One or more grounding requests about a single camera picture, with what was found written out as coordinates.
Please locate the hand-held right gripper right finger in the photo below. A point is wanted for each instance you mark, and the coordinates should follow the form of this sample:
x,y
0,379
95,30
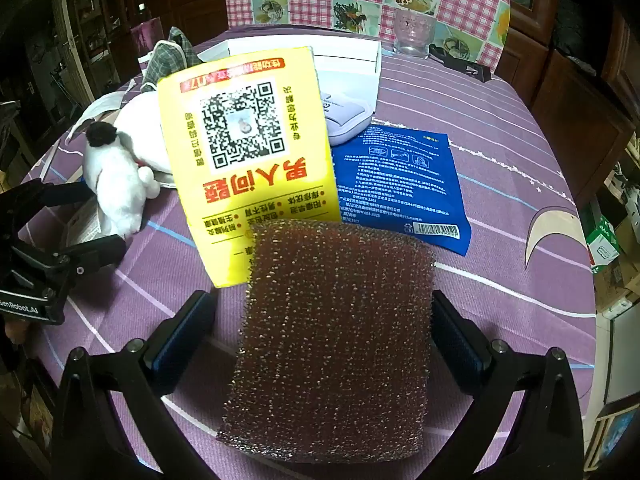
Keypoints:
x,y
457,345

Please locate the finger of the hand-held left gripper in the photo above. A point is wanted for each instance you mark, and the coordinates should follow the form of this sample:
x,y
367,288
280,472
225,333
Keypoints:
x,y
97,255
65,192

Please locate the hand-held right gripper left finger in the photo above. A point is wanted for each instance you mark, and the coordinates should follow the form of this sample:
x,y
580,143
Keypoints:
x,y
180,340

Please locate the white plush toy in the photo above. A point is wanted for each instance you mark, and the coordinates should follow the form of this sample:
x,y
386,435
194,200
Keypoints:
x,y
120,185

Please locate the brown scouring sponge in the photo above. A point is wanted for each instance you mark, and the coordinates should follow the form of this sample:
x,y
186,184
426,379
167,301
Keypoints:
x,y
330,340

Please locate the grey plaid cloth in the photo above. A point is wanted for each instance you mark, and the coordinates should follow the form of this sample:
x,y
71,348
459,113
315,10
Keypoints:
x,y
167,57

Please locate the blue printed packet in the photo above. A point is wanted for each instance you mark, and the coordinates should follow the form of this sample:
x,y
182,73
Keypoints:
x,y
395,185

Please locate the yellow printed packet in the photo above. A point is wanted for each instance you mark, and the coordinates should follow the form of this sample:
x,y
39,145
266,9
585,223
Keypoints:
x,y
240,125

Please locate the lavender sock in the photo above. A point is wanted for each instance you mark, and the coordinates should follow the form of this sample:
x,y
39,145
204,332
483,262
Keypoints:
x,y
350,120

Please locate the white shallow box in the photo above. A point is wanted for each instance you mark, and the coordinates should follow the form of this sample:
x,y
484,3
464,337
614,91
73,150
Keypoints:
x,y
350,52

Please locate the person's left hand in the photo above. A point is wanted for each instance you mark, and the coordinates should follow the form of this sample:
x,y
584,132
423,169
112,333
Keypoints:
x,y
16,332

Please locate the white face mask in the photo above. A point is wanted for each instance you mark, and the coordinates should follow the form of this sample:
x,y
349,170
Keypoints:
x,y
102,105

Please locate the green and white carton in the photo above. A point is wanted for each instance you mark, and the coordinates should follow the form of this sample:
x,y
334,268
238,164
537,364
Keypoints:
x,y
602,245

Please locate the purple striped tablecloth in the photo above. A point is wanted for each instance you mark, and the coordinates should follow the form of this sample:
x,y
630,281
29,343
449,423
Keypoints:
x,y
500,150

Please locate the black plastic clip tool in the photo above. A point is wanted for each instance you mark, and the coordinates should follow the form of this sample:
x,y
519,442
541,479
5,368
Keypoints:
x,y
470,71

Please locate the dark wooden cabinet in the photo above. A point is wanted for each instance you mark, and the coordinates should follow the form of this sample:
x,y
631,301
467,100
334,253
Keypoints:
x,y
560,85

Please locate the pink checkered printed cloth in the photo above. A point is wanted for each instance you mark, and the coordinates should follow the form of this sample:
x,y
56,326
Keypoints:
x,y
310,5

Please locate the clear drinking glass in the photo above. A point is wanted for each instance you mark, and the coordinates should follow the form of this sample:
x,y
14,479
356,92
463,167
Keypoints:
x,y
412,35

